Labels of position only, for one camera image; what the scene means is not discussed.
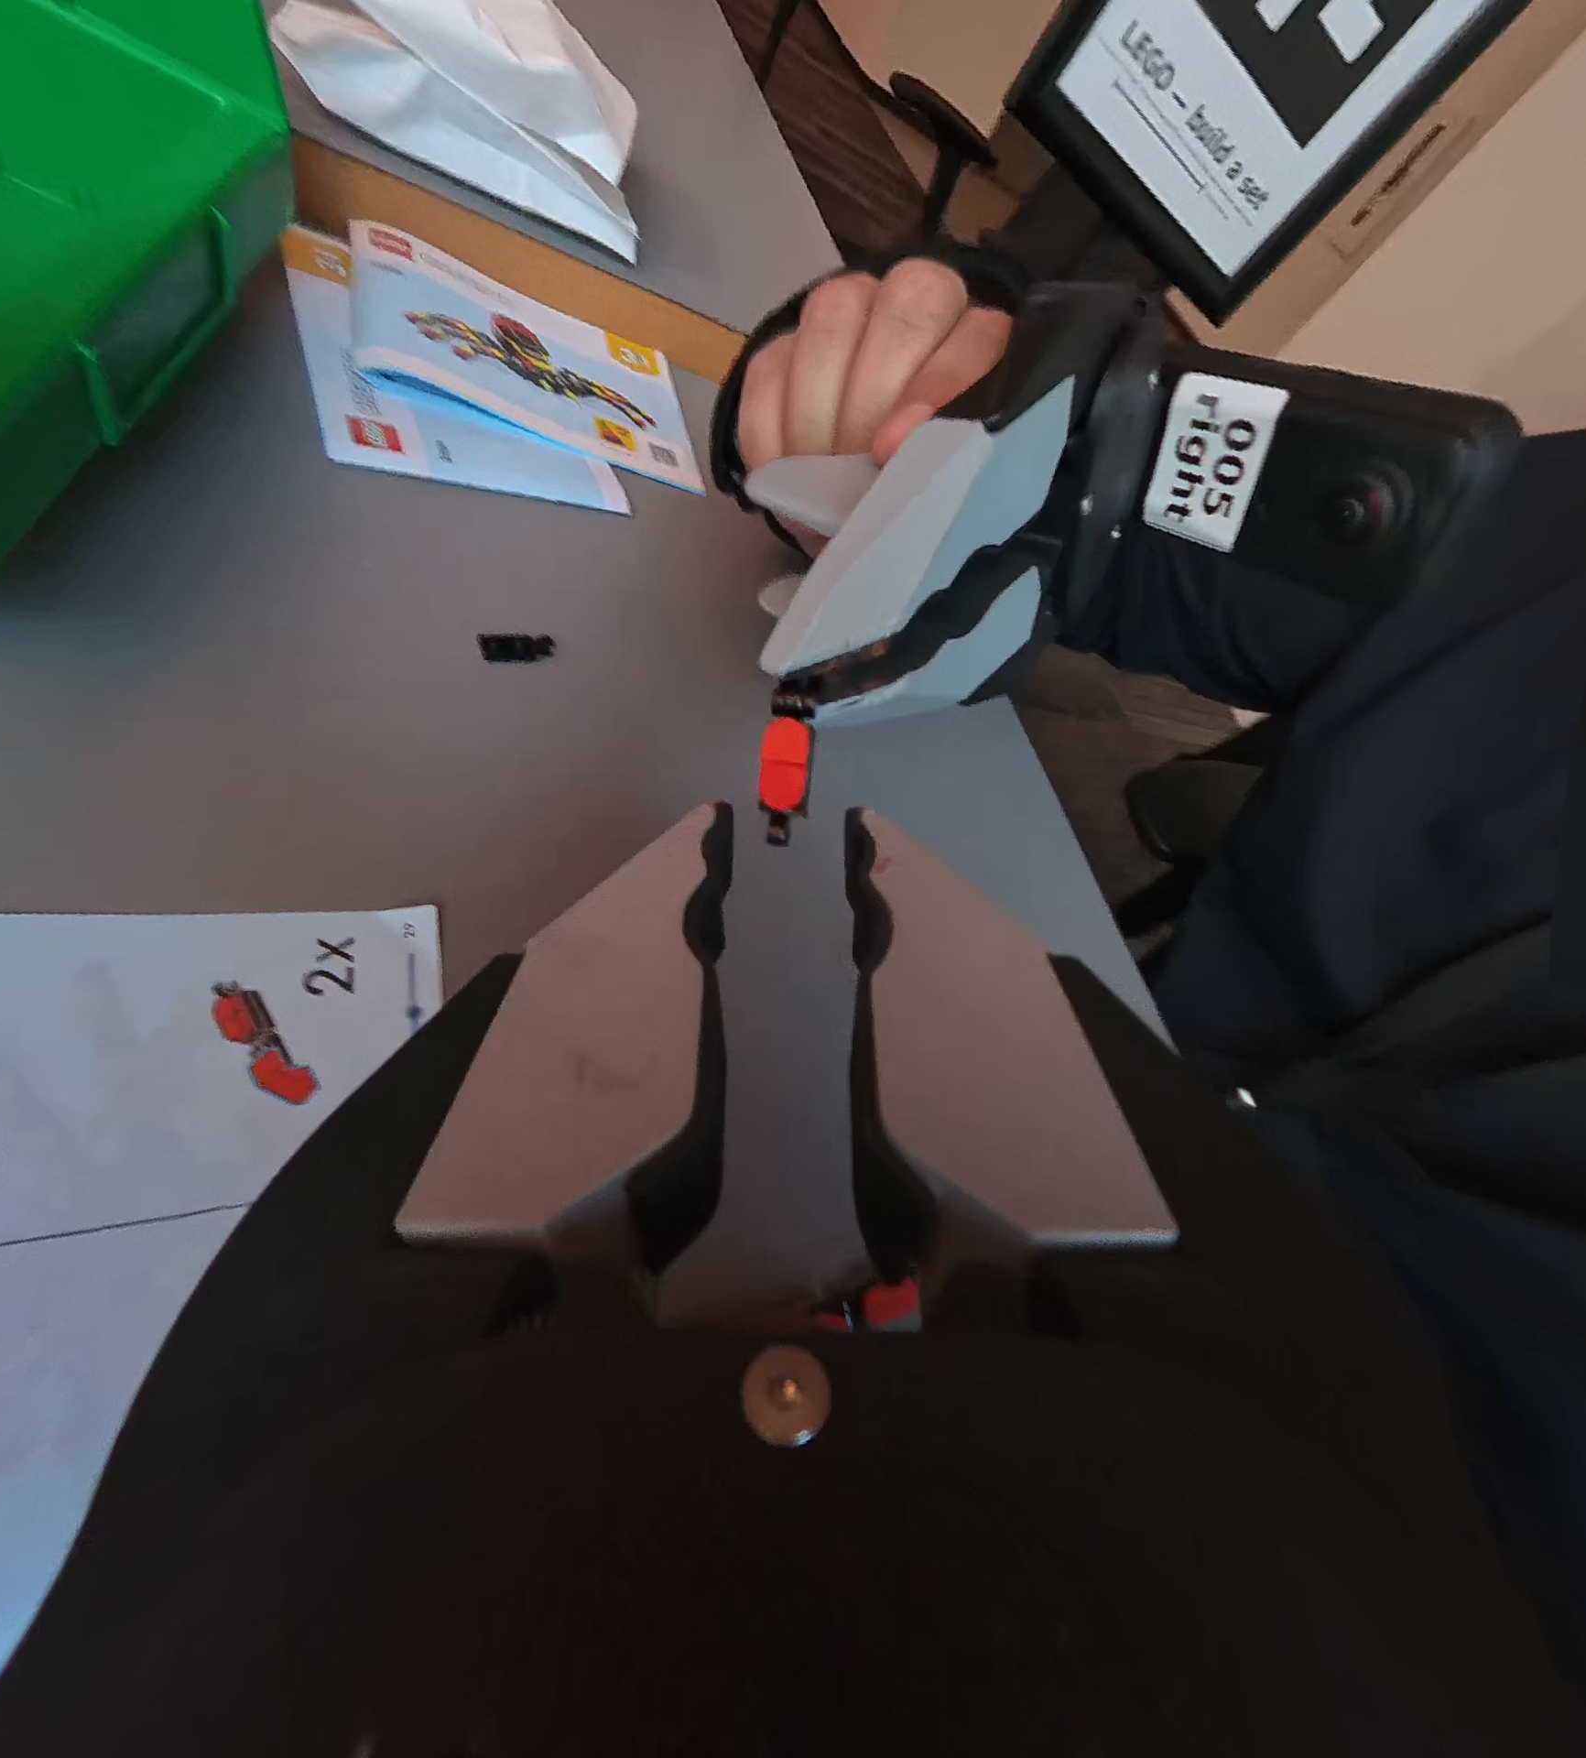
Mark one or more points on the white plastic bag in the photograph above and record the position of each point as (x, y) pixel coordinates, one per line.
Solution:
(489, 98)

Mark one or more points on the red lego piece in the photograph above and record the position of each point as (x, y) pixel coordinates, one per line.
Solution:
(891, 1303)
(786, 761)

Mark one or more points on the open lego instruction manual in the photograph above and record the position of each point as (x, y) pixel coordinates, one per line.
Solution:
(119, 1099)

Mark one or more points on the small black lego piece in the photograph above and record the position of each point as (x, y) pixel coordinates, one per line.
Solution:
(517, 648)

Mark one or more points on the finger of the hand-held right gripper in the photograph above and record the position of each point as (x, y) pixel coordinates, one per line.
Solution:
(892, 553)
(982, 652)

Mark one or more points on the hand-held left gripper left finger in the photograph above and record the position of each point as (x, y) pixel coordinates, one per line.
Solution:
(563, 1075)

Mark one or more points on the green plastic bin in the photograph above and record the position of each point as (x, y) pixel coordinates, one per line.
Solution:
(67, 277)

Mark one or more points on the person's right hand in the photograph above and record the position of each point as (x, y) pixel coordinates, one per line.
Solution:
(860, 365)

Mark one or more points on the lego instruction booklet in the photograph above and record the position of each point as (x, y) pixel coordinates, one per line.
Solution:
(325, 357)
(502, 340)

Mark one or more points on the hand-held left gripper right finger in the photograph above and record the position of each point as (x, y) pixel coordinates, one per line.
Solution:
(1011, 1083)

